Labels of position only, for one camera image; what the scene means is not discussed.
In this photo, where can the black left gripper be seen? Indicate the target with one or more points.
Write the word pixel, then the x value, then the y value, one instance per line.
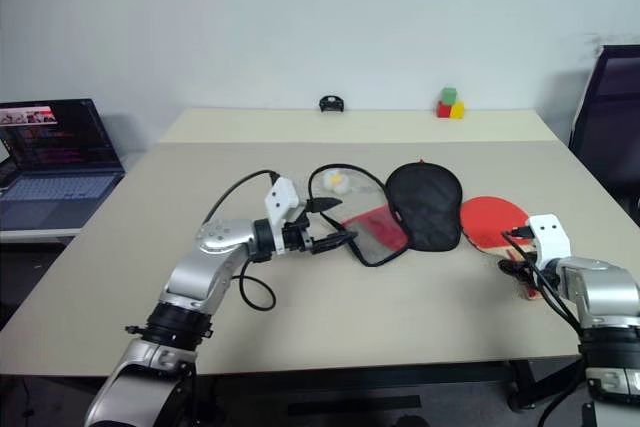
pixel 299 238

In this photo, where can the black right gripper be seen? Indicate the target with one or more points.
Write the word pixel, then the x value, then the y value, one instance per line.
pixel 531 277

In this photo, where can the red table tennis paddle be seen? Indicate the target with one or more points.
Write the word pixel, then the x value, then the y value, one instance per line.
pixel 487 219

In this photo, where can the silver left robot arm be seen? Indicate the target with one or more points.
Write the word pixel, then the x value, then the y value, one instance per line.
pixel 200 277

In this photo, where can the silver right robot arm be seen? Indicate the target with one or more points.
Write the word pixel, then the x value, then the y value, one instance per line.
pixel 600 287

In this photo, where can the black table leg with caster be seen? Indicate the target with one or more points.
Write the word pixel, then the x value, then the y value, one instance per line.
pixel 522 387

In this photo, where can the small black device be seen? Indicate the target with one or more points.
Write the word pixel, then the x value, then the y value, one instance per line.
pixel 331 103

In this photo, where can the black office chair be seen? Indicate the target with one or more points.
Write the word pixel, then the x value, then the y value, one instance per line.
pixel 607 137

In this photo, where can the red cube block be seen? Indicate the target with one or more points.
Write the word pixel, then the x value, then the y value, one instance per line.
pixel 443 110

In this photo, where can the yellow cube block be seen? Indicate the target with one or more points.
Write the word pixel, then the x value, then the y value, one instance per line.
pixel 458 110

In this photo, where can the green cube block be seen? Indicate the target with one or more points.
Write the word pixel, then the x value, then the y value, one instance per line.
pixel 449 95

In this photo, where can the open grey laptop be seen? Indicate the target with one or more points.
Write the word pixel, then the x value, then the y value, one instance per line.
pixel 55 157

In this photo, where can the white side desk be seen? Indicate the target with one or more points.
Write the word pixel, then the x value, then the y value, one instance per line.
pixel 40 236

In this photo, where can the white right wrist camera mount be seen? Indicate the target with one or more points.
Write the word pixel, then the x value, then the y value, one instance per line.
pixel 550 237

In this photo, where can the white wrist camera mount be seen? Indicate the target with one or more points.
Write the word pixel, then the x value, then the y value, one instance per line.
pixel 281 199
pixel 550 237

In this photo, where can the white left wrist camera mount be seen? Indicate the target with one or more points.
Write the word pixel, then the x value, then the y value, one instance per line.
pixel 281 199

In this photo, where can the black table frame bar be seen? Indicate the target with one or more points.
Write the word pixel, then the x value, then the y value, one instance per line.
pixel 350 378

